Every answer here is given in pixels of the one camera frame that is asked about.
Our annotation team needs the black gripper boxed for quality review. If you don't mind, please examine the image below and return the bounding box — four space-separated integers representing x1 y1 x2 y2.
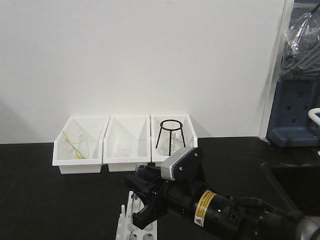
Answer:
124 166 208 230

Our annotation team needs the clear glass test tube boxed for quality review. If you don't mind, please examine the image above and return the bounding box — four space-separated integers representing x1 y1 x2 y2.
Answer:
135 163 145 175

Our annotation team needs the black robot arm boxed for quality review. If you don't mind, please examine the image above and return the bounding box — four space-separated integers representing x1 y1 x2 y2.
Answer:
124 166 320 240

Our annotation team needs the white test tube rack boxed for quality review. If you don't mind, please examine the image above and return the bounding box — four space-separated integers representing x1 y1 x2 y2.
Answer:
115 191 158 240

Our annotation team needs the blue-grey pegboard drying rack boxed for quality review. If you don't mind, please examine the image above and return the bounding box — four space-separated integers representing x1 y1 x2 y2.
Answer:
266 0 320 147

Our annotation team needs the glass flask in middle bin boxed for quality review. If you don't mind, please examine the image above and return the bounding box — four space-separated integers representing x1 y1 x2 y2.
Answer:
115 140 132 158

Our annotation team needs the middle white storage bin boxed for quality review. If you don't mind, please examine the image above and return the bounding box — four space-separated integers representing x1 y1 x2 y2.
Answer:
102 115 151 172

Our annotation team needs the white storage bin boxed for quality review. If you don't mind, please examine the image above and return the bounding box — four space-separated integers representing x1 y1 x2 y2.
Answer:
52 115 110 174
150 114 198 167
102 115 151 172

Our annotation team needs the glassware in right bin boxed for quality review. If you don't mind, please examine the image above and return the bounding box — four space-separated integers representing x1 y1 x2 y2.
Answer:
157 131 194 156

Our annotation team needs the right white storage bin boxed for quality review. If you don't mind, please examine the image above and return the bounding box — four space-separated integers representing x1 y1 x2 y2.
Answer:
150 114 198 167

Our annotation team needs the yellow green stirring rod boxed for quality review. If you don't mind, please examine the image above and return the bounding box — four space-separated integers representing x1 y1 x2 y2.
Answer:
62 130 86 159

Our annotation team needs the left white storage bin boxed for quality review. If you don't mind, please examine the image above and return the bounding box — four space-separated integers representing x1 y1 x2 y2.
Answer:
52 115 110 174

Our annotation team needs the glass beaker in left bin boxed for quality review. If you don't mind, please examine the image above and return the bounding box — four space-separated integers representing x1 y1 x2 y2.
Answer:
65 131 90 160

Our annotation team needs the black lab sink basin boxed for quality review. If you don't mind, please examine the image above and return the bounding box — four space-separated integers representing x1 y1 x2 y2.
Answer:
260 162 320 217

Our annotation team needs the white gooseneck lab faucet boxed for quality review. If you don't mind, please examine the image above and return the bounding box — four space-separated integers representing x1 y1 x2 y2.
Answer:
308 107 320 127

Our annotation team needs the clear plastic bag of tubes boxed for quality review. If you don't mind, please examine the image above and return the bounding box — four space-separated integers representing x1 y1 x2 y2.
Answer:
278 2 320 82

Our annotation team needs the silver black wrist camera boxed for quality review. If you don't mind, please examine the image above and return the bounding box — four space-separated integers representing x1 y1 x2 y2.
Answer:
160 147 203 182

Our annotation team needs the black wire tripod stand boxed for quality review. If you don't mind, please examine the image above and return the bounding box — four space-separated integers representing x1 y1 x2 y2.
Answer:
155 119 185 156

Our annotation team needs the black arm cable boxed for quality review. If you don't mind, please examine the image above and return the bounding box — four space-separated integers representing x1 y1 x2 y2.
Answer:
236 196 305 219

